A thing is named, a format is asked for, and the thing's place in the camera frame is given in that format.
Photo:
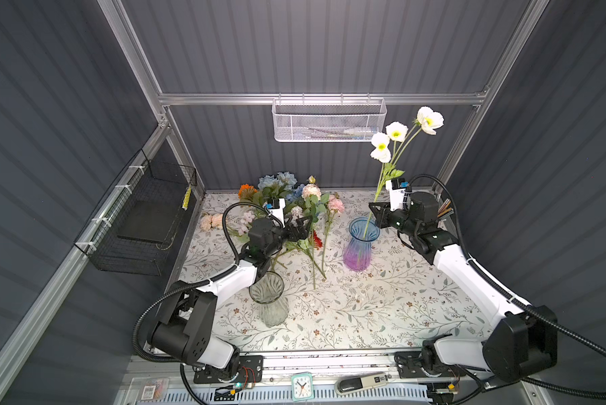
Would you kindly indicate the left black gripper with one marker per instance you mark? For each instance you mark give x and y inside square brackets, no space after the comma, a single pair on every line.
[300,233]

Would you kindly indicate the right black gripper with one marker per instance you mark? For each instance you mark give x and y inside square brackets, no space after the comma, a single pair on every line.
[382,213]

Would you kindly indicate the blue purple glass vase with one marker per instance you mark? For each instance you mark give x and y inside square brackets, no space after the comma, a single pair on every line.
[363,233]

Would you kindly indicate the pink rose stem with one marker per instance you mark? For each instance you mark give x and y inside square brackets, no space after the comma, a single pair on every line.
[335,207]

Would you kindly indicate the white poppy flower stem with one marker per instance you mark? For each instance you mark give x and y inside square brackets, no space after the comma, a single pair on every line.
[389,147]

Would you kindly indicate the cream peach rose stem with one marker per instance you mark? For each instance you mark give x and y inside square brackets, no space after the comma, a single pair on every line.
[311,194]

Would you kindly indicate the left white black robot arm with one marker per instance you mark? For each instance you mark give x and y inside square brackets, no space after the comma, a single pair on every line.
[183,325]

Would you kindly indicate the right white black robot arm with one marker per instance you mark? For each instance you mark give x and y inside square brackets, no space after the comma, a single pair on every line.
[519,344]

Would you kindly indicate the clear ribbed glass vase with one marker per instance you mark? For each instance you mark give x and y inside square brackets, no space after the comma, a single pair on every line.
[268,294]

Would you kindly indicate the lilac small blossom sprig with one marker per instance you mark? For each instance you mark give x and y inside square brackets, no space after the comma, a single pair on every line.
[245,223]

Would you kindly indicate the orange flower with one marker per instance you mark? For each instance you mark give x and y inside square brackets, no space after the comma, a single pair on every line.
[246,192]

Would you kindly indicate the red flower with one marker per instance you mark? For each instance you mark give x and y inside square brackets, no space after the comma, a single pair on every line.
[318,243]

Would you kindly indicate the blue hydrangea flower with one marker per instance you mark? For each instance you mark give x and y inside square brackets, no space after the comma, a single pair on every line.
[296,193]

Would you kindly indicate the floral patterned table mat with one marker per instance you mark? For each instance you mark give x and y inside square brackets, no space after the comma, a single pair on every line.
[398,302]

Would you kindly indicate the pale pink peony flower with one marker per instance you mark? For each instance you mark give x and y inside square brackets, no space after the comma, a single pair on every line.
[211,221]

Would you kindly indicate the light blue flower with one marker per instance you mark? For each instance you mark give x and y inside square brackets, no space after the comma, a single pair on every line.
[284,180]

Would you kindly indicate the small green alarm clock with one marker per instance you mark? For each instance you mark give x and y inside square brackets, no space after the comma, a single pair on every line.
[302,387]

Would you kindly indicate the grey stapler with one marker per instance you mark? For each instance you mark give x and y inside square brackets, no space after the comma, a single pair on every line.
[357,384]

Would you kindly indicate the white wire mesh basket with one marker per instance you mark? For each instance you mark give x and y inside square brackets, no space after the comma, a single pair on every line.
[327,120]

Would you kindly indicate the black wire basket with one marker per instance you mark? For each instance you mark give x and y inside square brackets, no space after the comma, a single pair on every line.
[140,223]

